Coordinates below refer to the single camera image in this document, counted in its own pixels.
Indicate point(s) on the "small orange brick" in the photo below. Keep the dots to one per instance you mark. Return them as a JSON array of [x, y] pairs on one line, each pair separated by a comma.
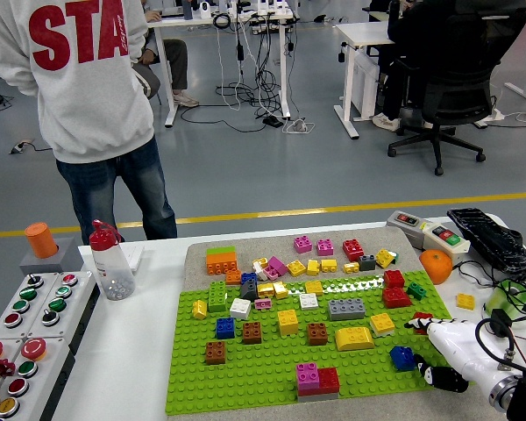
[[233, 277]]

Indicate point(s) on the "pink square brick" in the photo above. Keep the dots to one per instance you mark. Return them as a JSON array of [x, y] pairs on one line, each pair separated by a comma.
[[324, 247], [307, 376], [269, 273], [303, 244], [278, 265]]

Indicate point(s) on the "flat pink brick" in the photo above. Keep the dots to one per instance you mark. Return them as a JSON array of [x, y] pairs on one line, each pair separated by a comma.
[[263, 303]]

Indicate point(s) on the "white flat brick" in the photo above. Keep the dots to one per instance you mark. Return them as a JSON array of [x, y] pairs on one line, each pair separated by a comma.
[[383, 334]]

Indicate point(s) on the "grey-brown mat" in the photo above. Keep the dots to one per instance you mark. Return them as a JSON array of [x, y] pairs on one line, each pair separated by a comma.
[[263, 247]]

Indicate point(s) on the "dark grey square brick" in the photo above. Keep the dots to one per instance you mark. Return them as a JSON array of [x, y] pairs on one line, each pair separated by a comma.
[[367, 262]]

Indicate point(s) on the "green tape roll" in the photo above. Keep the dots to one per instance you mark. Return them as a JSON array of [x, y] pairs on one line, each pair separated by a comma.
[[502, 298]]

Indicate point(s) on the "large red brick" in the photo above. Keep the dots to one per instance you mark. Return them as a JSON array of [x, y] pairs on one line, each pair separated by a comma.
[[329, 379]]

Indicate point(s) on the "orange fruit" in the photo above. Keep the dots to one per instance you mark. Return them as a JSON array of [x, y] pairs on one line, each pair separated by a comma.
[[436, 266]]

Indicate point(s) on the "black office chair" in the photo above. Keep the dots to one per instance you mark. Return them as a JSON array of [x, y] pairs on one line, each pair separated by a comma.
[[460, 74]]

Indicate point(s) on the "orange cylinder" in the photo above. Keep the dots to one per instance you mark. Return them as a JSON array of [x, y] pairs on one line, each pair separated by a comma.
[[41, 240]]

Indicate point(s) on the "large orange brick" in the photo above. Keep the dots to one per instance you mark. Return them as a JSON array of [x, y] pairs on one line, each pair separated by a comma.
[[221, 265]]

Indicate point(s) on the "grey square block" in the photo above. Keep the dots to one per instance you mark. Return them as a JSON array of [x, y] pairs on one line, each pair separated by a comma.
[[70, 261]]

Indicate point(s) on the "tall green brick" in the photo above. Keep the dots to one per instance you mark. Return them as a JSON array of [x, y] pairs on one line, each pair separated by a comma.
[[217, 296]]

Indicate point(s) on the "grey switch box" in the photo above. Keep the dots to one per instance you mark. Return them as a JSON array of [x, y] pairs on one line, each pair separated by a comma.
[[405, 221]]

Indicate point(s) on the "grey floor socket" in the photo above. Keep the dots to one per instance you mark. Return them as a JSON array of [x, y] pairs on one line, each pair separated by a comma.
[[21, 146]]

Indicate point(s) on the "long grey brick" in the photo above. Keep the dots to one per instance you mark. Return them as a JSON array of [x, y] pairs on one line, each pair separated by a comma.
[[346, 309]]

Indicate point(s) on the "grey push-button box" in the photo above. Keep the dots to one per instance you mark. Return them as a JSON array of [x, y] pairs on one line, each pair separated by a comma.
[[57, 303], [19, 305]]

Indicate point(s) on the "brown square brick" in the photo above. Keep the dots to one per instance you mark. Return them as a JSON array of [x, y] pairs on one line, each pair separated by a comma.
[[317, 334], [215, 352], [251, 332]]

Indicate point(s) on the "red square brick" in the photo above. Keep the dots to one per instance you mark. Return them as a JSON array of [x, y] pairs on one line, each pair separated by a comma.
[[395, 297], [353, 249], [422, 316], [393, 279]]

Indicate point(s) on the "white square brick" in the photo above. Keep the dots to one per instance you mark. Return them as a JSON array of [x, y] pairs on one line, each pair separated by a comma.
[[239, 308], [308, 301]]

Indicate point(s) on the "yellow square brick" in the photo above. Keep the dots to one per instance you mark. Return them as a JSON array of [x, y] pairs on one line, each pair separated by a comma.
[[329, 265], [381, 322], [280, 289], [313, 266], [296, 268], [383, 259], [314, 287], [465, 301], [288, 322], [199, 308], [266, 289]]

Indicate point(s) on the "small yellow brick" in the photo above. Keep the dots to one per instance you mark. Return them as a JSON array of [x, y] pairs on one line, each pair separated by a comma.
[[259, 263], [351, 267]]

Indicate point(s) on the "yellow curved brick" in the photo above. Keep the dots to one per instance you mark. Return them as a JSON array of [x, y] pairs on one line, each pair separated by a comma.
[[353, 338]]

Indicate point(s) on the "dark grey slope brick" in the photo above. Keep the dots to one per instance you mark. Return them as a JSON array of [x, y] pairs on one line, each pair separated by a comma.
[[248, 290]]

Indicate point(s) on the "black wrapped keyboard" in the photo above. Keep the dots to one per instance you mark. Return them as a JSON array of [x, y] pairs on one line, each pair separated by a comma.
[[486, 237]]

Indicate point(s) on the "white desk camera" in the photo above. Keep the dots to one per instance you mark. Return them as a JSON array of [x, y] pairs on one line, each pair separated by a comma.
[[205, 9]]

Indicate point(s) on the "small green brick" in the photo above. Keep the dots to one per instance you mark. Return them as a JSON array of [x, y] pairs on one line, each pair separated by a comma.
[[415, 290]]

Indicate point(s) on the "black floor adapter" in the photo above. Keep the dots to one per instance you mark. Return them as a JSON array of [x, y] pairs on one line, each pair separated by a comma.
[[272, 122]]

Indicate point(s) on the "white switch box green button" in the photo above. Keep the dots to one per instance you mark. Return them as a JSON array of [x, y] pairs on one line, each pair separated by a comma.
[[447, 239]]

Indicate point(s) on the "clear bottle red cap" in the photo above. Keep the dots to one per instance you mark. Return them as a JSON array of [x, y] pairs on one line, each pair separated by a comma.
[[109, 267]]

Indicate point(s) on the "seated person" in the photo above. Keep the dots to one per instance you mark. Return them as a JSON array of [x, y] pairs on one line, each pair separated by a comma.
[[414, 26], [177, 61]]

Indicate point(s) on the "black power adapter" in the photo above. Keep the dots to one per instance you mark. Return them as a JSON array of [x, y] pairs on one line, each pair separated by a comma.
[[499, 316]]

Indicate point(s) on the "green studded baseplate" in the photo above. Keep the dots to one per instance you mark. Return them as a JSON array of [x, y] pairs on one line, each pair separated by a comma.
[[254, 381]]

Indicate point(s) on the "blue square brick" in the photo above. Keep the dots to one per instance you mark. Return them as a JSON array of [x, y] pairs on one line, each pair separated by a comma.
[[248, 277], [225, 328], [402, 357]]

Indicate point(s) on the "white desk cabinet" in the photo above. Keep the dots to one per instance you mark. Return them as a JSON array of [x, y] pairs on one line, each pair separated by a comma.
[[366, 83]]

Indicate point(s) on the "white wall switch panel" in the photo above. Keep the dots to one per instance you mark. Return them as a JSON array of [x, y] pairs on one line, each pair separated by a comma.
[[136, 256]]

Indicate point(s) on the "standing person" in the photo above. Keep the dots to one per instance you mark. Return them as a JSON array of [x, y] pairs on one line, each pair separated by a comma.
[[83, 87]]

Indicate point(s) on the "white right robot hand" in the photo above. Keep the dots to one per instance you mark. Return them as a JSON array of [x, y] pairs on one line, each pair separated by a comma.
[[456, 346]]

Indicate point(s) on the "green flat brick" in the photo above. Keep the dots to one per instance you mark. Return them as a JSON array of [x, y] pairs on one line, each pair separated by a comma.
[[221, 251]]

